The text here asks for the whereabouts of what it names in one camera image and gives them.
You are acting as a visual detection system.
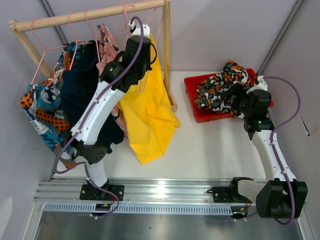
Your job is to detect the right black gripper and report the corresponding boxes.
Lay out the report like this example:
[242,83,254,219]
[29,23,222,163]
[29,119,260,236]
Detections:
[219,82,253,118]

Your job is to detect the orange black camouflage shorts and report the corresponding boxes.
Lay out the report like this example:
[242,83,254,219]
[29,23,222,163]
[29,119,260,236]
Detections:
[193,60,254,114]

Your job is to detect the yellow shorts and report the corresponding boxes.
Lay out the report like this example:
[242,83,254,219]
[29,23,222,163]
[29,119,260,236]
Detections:
[116,32,182,165]

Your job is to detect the pink hanger of camouflage shorts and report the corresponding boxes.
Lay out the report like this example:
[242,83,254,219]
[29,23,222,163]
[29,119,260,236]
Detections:
[123,7,163,49]

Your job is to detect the pink hanger of yellow shorts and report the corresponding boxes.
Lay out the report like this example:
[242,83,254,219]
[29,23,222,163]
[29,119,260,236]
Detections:
[122,2,149,93]

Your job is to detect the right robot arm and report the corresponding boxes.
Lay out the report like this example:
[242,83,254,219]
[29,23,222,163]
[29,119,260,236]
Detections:
[221,83,308,225]

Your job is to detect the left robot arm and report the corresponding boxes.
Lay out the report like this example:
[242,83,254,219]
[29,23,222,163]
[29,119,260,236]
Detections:
[70,35,154,200]

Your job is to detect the pink patterned shorts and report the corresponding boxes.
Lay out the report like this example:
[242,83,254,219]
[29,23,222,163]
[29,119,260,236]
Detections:
[96,23,128,139]

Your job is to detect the blue orange patterned shorts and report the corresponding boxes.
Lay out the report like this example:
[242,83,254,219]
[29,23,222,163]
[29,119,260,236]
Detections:
[20,42,85,156]

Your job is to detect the pink hanger far left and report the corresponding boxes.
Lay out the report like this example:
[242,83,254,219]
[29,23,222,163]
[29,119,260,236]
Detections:
[30,17,66,85]

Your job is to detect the red plastic bin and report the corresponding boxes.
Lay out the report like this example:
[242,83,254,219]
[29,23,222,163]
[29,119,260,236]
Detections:
[184,68,257,123]

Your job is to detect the wooden clothes rack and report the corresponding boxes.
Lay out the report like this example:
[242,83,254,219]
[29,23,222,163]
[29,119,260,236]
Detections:
[8,0,178,112]

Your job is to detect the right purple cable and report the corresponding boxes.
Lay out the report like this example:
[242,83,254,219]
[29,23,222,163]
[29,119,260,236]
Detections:
[232,76,301,226]

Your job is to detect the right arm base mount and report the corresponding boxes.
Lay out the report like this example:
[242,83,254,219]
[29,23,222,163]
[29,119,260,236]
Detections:
[206,177,253,204]

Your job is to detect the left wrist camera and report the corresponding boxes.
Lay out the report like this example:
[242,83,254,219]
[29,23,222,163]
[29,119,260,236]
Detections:
[128,22,151,39]

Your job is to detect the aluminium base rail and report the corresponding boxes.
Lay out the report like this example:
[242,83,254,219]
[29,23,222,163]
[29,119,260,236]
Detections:
[33,177,266,216]

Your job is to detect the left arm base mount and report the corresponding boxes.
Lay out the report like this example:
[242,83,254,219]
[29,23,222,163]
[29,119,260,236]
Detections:
[79,183,125,201]

